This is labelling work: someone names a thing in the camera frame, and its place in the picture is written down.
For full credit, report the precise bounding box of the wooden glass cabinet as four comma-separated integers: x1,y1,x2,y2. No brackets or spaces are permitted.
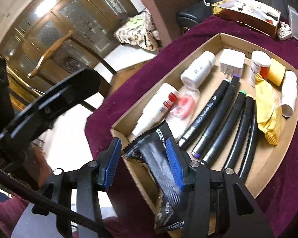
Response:
0,0,137,110

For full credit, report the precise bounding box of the black foil snack packet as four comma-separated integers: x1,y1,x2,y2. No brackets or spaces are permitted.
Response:
123,120,188,233

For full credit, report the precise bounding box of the white power strip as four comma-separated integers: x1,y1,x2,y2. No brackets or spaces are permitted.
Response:
277,21,292,41

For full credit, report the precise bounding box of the black marker green cap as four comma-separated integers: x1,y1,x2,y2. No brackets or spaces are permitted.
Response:
200,91,247,168

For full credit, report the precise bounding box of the yellow roll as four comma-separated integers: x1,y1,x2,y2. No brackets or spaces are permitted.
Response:
267,58,286,86

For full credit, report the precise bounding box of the black marker purple cap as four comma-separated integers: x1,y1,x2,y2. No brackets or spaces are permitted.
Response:
191,75,240,159

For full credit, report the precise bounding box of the floral cushion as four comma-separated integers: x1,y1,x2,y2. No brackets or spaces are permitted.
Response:
113,9,161,52

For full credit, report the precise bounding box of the large grey box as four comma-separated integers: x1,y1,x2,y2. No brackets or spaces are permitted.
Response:
288,5,298,40

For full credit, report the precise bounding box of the white bottle green label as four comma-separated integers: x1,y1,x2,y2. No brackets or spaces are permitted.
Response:
281,70,298,118

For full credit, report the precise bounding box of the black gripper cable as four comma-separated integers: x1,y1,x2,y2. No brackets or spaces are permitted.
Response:
0,162,115,238

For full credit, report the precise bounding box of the red ring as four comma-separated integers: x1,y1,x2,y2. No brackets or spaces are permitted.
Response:
167,89,201,140

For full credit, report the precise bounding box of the black marker grey cap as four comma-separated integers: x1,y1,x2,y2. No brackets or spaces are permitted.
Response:
178,79,230,150

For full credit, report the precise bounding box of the yellow snack packet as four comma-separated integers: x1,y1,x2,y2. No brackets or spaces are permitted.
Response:
255,73,285,146

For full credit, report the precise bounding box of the brown armchair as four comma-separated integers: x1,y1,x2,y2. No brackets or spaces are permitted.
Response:
140,0,200,47

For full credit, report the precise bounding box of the maroon table cloth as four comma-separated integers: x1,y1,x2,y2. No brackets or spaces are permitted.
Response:
85,16,298,237

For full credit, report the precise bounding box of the orange label pill bottle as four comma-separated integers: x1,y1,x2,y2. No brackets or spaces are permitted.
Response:
249,51,271,88

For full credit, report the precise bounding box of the wooden chair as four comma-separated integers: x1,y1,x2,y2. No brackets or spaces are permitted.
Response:
27,30,117,112

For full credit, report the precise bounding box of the brown cardboard tray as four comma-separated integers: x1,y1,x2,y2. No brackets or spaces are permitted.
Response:
110,32,298,238

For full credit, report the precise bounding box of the white red tube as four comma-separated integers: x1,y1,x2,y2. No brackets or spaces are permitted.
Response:
147,90,179,125

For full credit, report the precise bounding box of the white charger plug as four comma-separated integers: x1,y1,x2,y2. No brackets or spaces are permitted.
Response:
219,48,245,77

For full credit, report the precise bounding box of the white pill bottle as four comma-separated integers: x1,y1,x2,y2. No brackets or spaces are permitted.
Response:
180,51,216,90

